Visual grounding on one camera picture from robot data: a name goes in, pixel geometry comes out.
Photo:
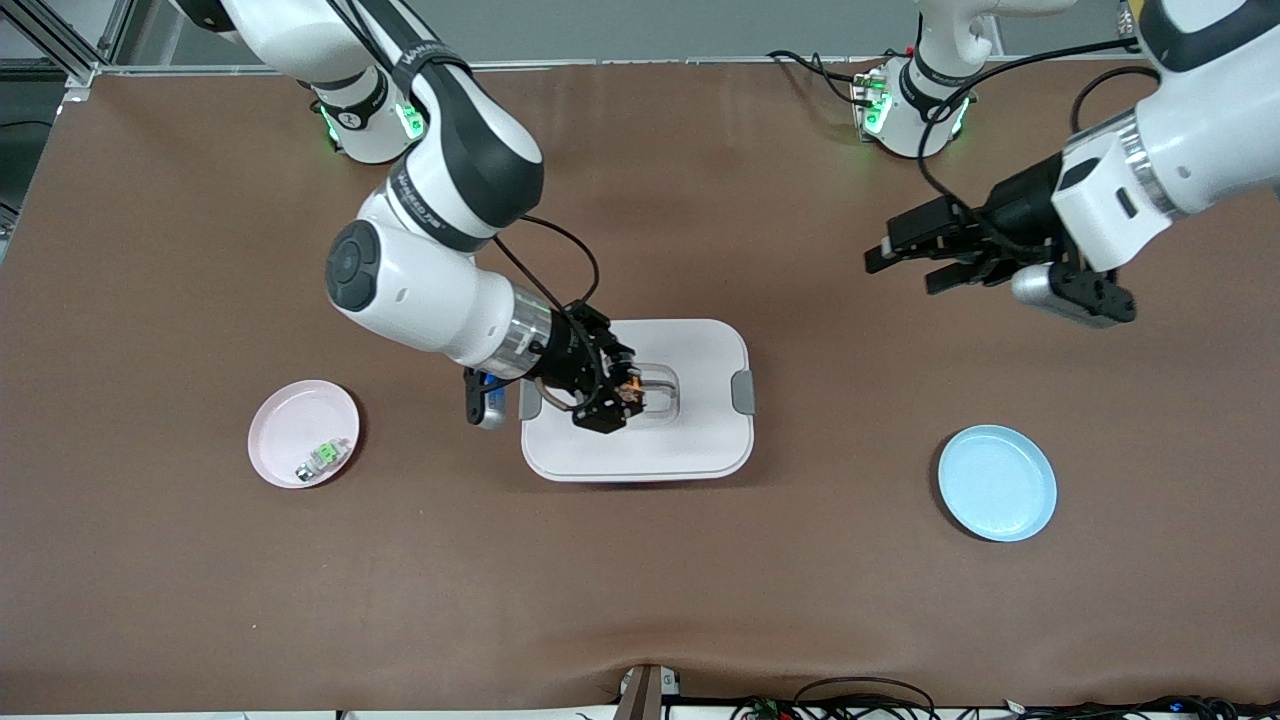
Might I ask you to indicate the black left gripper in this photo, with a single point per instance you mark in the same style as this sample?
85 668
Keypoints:
1018 212

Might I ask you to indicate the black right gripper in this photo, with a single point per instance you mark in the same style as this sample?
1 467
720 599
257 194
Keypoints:
572 356

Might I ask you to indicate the orange and black switch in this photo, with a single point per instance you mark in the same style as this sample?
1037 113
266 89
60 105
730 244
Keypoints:
630 390

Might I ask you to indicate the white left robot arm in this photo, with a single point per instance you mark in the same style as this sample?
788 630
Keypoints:
1200 130

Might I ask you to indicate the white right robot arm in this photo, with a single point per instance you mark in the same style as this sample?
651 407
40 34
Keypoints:
430 290

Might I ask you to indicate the white lidded storage box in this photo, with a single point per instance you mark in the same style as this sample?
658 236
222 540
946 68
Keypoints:
700 445

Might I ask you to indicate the brown table cover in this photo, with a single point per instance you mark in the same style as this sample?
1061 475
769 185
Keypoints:
640 560

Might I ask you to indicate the light blue round plate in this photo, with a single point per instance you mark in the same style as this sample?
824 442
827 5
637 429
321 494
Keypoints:
997 485

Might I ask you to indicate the pink round plate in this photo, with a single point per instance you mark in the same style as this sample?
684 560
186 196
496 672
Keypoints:
290 420

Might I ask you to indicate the green and silver switch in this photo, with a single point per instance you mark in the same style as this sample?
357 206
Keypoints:
325 458

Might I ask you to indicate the aluminium table edge rail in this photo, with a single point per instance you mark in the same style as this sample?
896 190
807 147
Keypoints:
700 60

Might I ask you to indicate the grey camera stand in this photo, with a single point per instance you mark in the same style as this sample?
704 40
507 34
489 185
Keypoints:
645 700

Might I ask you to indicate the aluminium frame profile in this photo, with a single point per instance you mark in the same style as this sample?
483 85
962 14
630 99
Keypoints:
70 60

